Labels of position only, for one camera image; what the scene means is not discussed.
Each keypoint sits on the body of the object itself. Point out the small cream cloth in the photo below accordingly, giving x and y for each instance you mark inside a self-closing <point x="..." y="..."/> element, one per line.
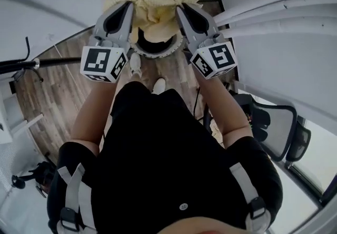
<point x="217" y="134"/>

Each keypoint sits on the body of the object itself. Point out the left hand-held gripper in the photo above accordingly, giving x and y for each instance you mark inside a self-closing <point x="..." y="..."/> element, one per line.
<point x="98" y="62"/>

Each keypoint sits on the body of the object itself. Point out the white pipes bundle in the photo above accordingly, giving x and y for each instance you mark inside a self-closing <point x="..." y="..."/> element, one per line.
<point x="276" y="14"/>

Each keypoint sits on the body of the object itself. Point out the person's right forearm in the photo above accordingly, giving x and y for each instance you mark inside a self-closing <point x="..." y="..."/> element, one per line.
<point x="223" y="106"/>

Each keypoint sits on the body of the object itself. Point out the black mesh office chair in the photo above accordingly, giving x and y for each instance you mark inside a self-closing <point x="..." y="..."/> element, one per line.
<point x="279" y="127"/>

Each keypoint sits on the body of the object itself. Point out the person's white left shoe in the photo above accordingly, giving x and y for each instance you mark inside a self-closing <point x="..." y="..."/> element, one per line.
<point x="135" y="62"/>

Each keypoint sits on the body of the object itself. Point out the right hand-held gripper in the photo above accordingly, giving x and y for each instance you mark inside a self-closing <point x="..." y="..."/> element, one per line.
<point x="222" y="56"/>

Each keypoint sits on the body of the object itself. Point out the black metal rack bar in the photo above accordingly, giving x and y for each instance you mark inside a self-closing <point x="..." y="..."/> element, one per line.
<point x="52" y="62"/>

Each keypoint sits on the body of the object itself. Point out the person's black clothing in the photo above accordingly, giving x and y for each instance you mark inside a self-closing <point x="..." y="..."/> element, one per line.
<point x="158" y="148"/>

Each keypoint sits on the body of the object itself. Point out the cream yellow knitted clothes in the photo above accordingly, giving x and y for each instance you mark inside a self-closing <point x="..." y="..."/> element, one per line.
<point x="155" y="3"/>

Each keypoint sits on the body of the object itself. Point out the person's white right shoe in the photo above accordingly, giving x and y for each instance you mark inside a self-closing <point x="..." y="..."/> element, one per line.
<point x="159" y="86"/>

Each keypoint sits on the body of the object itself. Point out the white shelf unit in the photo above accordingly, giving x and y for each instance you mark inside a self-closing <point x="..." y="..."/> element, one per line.
<point x="13" y="117"/>

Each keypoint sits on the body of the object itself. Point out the person's left forearm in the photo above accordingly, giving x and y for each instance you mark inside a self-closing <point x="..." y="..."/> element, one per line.
<point x="92" y="111"/>

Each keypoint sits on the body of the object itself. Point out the white round laundry basket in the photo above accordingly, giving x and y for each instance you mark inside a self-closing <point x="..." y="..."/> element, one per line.
<point x="155" y="52"/>

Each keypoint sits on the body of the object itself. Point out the person's white shoe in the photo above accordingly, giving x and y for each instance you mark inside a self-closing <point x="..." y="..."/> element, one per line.
<point x="135" y="62"/>
<point x="159" y="86"/>

